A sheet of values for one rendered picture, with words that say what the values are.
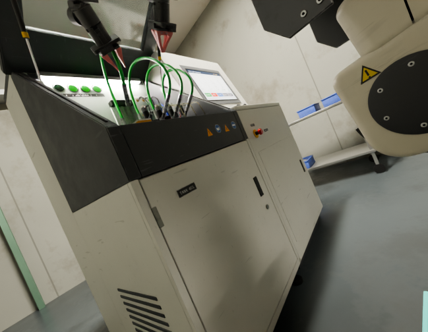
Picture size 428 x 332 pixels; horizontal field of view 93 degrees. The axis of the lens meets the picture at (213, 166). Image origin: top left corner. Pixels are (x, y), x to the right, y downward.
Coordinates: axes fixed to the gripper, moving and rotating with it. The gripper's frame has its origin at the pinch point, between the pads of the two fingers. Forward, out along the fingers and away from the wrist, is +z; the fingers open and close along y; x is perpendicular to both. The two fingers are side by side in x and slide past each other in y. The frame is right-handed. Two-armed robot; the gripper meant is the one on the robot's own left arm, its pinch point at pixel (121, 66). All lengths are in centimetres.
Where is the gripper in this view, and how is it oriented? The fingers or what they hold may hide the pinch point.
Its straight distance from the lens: 93.8
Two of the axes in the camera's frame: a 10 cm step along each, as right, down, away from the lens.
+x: 5.4, 5.7, -6.2
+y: -7.9, 5.9, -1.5
